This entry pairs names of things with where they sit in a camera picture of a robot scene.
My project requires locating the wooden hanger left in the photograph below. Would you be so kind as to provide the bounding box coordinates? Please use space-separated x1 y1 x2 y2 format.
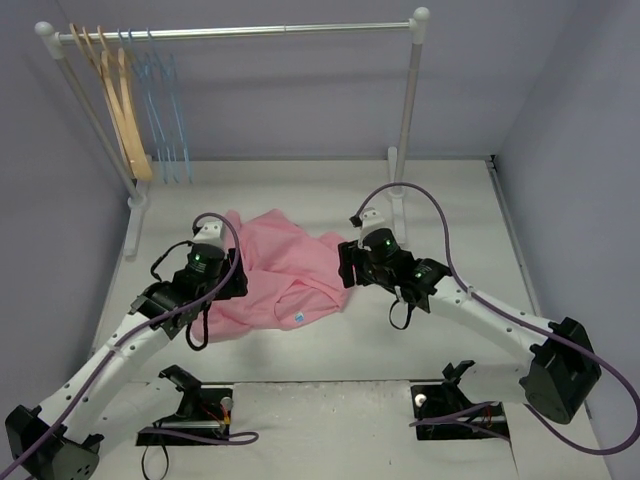
69 23 137 179

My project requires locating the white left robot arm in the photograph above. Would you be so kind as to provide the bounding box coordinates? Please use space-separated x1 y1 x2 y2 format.
1 242 247 479

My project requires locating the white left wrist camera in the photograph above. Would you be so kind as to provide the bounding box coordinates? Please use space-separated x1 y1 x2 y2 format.
192 220 226 249

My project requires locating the wooden hanger right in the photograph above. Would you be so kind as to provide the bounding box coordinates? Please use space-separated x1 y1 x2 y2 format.
96 24 154 181

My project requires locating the blue wire hanger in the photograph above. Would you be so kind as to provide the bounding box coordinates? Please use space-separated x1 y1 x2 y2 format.
117 30 171 184
132 30 181 183
148 29 193 184

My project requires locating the wooden hanger middle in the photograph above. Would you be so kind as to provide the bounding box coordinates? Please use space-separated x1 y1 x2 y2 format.
81 24 150 179

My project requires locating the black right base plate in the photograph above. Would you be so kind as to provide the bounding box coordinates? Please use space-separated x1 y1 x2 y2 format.
410 383 510 442

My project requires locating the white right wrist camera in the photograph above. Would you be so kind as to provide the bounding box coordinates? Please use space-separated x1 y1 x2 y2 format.
349 207 388 237

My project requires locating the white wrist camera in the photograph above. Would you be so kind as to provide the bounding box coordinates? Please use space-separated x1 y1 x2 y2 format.
349 207 388 237
192 220 226 249

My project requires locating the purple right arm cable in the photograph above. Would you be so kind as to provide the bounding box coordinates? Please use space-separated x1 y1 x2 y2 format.
359 182 640 457

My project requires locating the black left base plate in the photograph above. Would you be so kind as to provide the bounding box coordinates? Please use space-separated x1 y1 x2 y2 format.
135 385 233 447

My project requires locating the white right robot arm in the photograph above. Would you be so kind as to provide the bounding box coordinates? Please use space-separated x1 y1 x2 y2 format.
338 228 601 425

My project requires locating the pink t shirt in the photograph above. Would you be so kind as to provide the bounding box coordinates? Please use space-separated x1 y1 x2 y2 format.
191 209 349 342

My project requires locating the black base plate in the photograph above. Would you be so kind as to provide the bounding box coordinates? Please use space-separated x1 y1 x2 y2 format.
410 383 510 442
135 385 233 447

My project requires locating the white metal clothes rack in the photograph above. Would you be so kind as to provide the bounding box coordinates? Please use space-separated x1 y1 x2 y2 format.
34 6 431 258

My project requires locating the wooden hanger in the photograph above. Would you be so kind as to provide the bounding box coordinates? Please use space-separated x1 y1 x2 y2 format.
96 24 154 181
69 23 137 179
81 24 150 179

